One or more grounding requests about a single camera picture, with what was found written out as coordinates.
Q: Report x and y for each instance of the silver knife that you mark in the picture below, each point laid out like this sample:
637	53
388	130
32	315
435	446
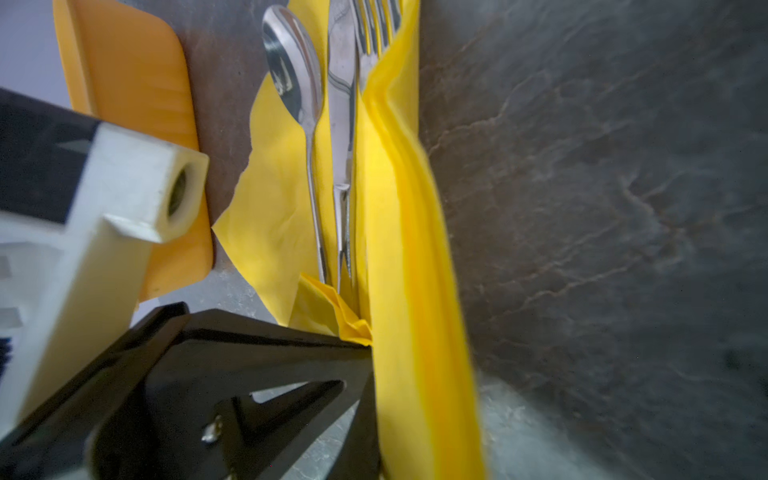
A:
341	78

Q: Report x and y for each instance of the silver spoon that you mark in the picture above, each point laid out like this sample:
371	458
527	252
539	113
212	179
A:
295	72

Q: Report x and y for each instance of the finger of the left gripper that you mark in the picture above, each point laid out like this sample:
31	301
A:
206	395

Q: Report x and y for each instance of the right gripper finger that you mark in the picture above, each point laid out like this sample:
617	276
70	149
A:
359	457

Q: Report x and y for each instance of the yellow paper napkin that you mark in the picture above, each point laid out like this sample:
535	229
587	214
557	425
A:
408	311

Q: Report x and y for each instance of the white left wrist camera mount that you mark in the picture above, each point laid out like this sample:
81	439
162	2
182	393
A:
83	202

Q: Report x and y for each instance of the silver fork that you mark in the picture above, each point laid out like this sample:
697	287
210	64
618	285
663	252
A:
376	24

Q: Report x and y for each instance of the yellow plastic tray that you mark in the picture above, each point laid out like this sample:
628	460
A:
127	67

